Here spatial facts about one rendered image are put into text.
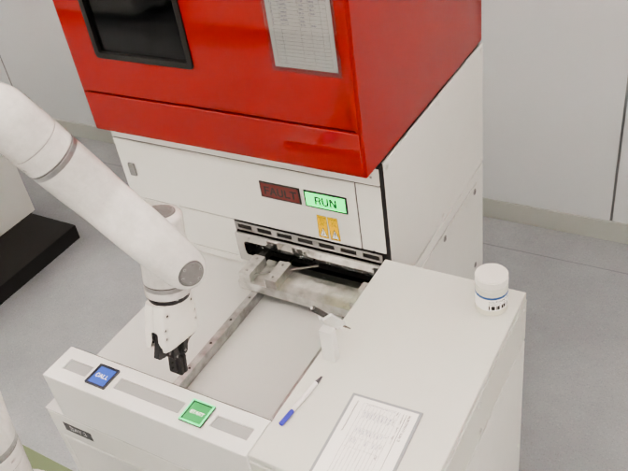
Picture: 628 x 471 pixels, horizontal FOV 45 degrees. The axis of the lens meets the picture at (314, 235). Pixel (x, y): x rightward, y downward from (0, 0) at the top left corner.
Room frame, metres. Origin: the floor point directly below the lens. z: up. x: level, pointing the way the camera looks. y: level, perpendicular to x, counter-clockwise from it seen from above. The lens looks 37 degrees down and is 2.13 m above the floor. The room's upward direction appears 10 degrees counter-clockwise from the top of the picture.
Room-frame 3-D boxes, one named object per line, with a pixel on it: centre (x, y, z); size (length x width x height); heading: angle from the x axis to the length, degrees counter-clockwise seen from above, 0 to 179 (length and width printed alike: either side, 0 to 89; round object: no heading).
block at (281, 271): (1.52, 0.11, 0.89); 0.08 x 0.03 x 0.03; 145
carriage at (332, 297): (1.47, 0.04, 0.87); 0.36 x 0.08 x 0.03; 55
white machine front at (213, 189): (1.67, 0.16, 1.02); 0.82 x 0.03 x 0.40; 55
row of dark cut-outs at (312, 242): (1.56, 0.02, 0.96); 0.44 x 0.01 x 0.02; 55
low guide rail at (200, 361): (1.39, 0.27, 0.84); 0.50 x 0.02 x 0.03; 145
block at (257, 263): (1.56, 0.17, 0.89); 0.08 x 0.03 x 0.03; 145
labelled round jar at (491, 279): (1.20, -0.36, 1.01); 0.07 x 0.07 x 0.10
